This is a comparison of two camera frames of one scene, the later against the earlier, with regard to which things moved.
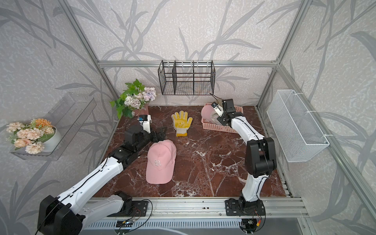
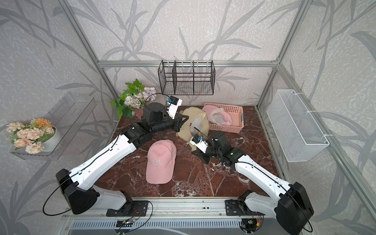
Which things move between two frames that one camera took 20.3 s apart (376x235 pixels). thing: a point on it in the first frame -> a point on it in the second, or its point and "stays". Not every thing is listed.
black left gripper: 154,138 -> 177,121
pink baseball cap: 161,161 stays
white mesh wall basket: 298,135 stays
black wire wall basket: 187,77 stays
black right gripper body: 222,119 -> 211,152
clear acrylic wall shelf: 69,115 stays
